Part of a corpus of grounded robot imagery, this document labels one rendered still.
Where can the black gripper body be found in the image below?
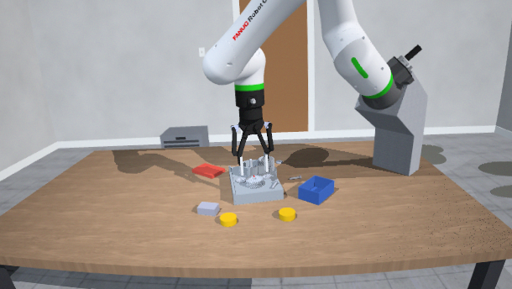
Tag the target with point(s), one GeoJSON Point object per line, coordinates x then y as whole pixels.
{"type": "Point", "coordinates": [250, 114]}

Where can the blue open box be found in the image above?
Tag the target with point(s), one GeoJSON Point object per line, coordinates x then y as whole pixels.
{"type": "Point", "coordinates": [320, 189]}

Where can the yellow short cylinder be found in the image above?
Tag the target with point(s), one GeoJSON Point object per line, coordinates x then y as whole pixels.
{"type": "Point", "coordinates": [287, 214]}
{"type": "Point", "coordinates": [228, 219]}

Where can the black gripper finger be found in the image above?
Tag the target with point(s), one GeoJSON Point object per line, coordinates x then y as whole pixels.
{"type": "Point", "coordinates": [241, 146]}
{"type": "Point", "coordinates": [268, 126]}

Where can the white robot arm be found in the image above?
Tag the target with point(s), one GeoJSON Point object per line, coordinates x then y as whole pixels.
{"type": "Point", "coordinates": [354, 56]}

